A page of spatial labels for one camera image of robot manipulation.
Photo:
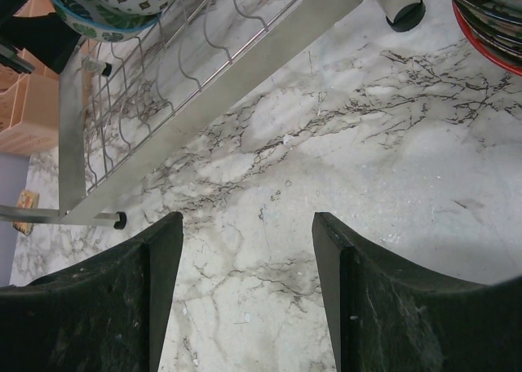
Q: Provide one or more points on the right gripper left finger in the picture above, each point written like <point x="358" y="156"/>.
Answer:
<point x="107" y="313"/>

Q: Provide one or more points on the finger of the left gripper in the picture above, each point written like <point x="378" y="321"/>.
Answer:
<point x="47" y="37"/>

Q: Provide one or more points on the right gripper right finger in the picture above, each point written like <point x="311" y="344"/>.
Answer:
<point x="386" y="313"/>

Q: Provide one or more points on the steel two-tier dish rack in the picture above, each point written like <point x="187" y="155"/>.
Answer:
<point x="125" y="107"/>

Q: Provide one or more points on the green patterned small bowl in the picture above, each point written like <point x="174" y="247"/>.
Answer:
<point x="92" y="19"/>

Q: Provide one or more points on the dark red patterned bowl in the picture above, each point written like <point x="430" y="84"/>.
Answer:
<point x="500" y="10"/>

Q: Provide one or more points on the orange plastic file organizer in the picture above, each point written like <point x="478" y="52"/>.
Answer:
<point x="29" y="95"/>

